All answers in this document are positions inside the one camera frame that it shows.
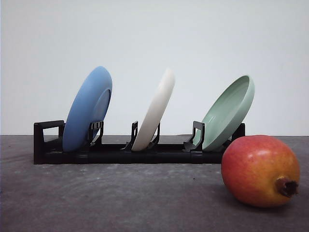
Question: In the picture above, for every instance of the white plate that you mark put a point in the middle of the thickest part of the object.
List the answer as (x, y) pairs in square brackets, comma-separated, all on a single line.
[(155, 112)]

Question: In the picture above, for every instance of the red yellow pomegranate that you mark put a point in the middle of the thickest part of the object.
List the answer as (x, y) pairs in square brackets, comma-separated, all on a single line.
[(261, 171)]

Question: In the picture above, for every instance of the blue plate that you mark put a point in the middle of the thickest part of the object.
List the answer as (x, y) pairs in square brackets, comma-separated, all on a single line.
[(89, 104)]

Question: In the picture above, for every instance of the green plate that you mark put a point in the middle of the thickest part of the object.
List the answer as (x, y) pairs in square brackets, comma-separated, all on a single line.
[(226, 112)]

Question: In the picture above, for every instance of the black plastic dish rack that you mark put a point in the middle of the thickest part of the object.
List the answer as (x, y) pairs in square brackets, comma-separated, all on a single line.
[(48, 147)]

